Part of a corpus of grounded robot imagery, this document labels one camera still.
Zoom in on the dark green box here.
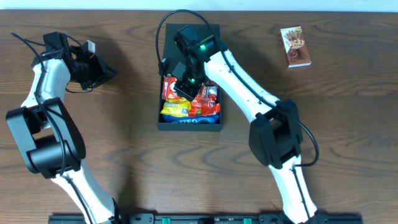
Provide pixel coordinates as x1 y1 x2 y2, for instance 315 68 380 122
157 23 223 132

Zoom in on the red snack bag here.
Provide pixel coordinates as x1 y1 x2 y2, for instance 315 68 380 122
188 81 221 117

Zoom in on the red Hello Panda box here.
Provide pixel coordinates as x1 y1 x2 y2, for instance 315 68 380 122
162 76 183 100

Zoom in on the yellow snack bag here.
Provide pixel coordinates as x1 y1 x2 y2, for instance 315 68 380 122
160 99 192 117

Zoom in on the blue Oreo packet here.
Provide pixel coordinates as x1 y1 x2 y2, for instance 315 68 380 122
162 114 220 124

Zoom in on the brown Pocky box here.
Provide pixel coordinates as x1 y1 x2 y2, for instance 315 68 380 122
279 26 312 68

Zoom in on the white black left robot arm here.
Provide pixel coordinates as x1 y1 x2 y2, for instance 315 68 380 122
6 50 122 223

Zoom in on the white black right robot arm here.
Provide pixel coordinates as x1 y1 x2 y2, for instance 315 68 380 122
172 33 312 223

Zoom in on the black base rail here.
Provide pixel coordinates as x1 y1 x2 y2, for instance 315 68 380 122
48 212 364 224

